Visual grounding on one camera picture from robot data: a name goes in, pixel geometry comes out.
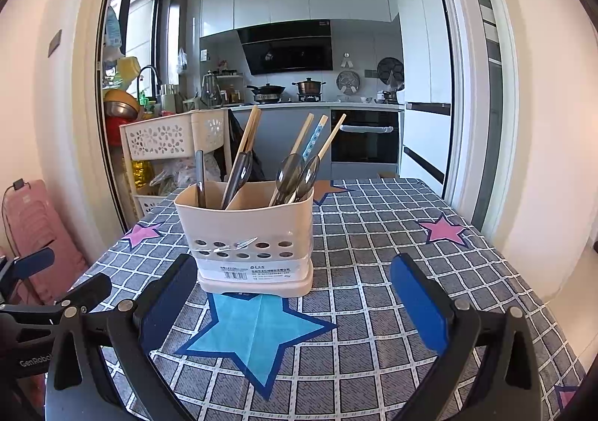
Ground steel bowl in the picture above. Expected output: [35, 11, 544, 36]
[104, 102, 140, 118]

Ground glass kettle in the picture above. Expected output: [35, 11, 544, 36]
[202, 70, 224, 108]

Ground steel kitchen faucet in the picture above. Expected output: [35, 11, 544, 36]
[139, 66, 162, 97]

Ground black built-in oven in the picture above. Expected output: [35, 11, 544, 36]
[330, 109, 401, 165]

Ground yellow container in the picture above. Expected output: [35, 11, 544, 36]
[112, 56, 142, 87]

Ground grey checked star tablecloth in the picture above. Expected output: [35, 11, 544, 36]
[70, 178, 587, 421]

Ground gold foil bag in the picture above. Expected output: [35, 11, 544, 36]
[131, 159, 157, 193]

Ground black wok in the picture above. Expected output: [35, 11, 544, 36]
[246, 83, 287, 99]

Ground white wall cabinets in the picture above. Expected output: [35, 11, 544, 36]
[200, 0, 403, 39]

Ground round dark wall rack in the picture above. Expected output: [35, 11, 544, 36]
[377, 57, 405, 90]

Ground plastic bags in trolley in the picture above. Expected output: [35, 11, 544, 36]
[149, 154, 201, 197]

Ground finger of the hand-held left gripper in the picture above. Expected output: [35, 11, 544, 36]
[0, 272, 113, 327]
[0, 247, 56, 301]

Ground orange bowl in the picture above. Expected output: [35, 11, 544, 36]
[104, 89, 140, 105]

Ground black range hood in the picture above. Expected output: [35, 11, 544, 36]
[236, 19, 333, 76]

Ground gas stove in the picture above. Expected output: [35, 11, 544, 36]
[252, 94, 328, 105]

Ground red bucket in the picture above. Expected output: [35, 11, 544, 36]
[105, 116, 132, 146]

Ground cream plastic utensil holder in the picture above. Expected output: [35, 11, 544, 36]
[174, 180, 315, 296]

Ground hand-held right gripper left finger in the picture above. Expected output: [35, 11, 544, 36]
[47, 254, 199, 421]

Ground hanging blue white bag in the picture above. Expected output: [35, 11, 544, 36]
[105, 6, 123, 48]

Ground dark steel spoon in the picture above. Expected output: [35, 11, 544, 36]
[221, 151, 254, 211]
[268, 153, 304, 207]
[195, 150, 207, 209]
[287, 156, 321, 204]

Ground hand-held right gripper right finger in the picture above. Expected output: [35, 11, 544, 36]
[390, 253, 553, 421]

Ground blue patterned bamboo chopstick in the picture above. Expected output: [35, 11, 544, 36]
[301, 115, 329, 162]

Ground white refrigerator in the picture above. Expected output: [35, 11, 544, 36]
[390, 0, 456, 197]

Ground cream plastic storage trolley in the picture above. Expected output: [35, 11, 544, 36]
[119, 109, 232, 221]

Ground pink folding stool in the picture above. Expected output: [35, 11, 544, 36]
[4, 180, 89, 305]

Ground steel cooking pot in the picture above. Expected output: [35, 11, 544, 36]
[292, 77, 326, 97]

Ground black charger cable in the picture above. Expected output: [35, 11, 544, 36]
[0, 178, 31, 258]

